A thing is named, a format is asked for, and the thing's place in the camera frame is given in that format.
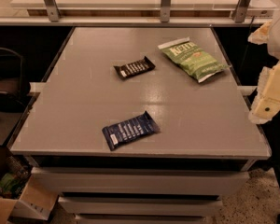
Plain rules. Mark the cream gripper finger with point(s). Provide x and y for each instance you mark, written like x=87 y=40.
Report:
x=260 y=36
x=266 y=104

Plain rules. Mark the blue rxbar blueberry bar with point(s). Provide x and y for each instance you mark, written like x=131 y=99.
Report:
x=130 y=130

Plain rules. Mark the black rxbar snack bar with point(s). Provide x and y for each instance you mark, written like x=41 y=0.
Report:
x=135 y=68

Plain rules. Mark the green kettle chips bag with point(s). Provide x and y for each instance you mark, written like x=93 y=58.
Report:
x=192 y=59

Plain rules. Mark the grey drawer cabinet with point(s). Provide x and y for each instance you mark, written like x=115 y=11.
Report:
x=141 y=188

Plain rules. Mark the black chair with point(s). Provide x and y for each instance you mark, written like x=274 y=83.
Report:
x=14 y=84

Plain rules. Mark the cardboard box with items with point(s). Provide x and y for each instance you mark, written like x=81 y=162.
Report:
x=21 y=195

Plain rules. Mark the metal shelf frame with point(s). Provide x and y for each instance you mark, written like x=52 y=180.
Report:
x=135 y=12

